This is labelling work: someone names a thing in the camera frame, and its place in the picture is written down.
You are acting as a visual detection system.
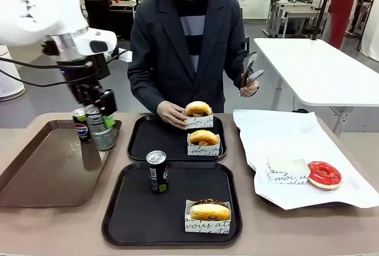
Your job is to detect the person in dark jacket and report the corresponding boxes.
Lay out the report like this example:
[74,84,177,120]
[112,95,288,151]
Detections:
[127,0,259,115]

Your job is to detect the red glazed donut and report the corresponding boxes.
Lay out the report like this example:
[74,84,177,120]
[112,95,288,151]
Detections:
[307,161,342,190]

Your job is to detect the metal serving tongs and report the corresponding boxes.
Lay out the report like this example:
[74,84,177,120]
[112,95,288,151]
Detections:
[240,51,265,97]

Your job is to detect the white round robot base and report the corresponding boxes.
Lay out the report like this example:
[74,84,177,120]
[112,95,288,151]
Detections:
[0,44,26,102]

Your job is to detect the black green Pepsi can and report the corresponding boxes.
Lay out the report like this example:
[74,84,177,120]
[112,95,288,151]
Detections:
[72,108,94,145]
[146,150,170,194]

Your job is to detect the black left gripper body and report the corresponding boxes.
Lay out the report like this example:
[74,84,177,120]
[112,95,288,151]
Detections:
[57,54,112,108]

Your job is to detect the black slanted pole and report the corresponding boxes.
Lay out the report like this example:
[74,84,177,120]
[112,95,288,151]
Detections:
[309,0,339,41]

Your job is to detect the silver soda can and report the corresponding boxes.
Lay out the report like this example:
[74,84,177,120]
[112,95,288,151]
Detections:
[85,104,116,151]

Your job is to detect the white folding table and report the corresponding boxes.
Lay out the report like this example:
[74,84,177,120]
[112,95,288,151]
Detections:
[253,37,379,136]

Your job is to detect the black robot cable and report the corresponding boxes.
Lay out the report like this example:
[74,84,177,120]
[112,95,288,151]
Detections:
[0,56,91,70]
[0,69,78,88]

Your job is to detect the plain glazed donut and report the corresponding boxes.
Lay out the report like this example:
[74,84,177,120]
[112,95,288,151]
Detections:
[185,101,213,118]

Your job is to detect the person's right forearm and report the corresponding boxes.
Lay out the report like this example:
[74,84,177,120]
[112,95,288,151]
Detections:
[127,66,167,114]

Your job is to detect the yellow sprinkled donut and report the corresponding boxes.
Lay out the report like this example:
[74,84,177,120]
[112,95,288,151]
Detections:
[188,129,220,146]

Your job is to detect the background table with items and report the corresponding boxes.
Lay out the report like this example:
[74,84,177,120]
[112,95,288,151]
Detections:
[108,0,139,18]

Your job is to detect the person's left forearm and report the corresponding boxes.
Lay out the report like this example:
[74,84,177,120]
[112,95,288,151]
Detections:
[223,47,253,87]

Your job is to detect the grey background work table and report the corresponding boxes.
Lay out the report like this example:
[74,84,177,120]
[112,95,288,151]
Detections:
[265,0,330,39]

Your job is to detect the black floor cable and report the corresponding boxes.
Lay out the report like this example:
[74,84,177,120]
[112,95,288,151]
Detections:
[291,94,309,114]

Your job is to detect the person's right hand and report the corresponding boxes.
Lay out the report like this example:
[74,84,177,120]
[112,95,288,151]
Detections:
[156,100,189,131]

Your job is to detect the person's left hand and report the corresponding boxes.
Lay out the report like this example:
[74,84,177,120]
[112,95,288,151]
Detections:
[238,73,260,98]

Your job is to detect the chocolate topped donut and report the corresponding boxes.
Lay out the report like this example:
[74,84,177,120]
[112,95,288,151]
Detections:
[184,199,233,234]

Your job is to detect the white paper sheet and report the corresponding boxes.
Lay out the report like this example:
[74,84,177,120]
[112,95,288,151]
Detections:
[232,108,379,211]

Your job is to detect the brown rectangular serving tray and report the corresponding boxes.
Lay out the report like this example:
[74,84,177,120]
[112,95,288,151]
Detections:
[0,119,123,208]

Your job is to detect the black square serving tray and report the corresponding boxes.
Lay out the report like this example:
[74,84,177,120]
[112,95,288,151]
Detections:
[101,161,243,247]
[127,114,227,162]

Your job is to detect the chocolate sprinkled donut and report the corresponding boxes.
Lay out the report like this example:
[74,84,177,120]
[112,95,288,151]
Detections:
[189,199,232,222]

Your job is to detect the white printed paper donut box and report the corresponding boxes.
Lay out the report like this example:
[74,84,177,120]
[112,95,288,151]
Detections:
[181,110,215,130]
[265,158,311,185]

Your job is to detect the black tray under paper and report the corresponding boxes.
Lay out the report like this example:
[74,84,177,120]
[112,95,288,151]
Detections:
[250,164,354,208]

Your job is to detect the person in red clothes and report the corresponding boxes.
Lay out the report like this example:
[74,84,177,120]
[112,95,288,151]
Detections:
[326,0,359,50]

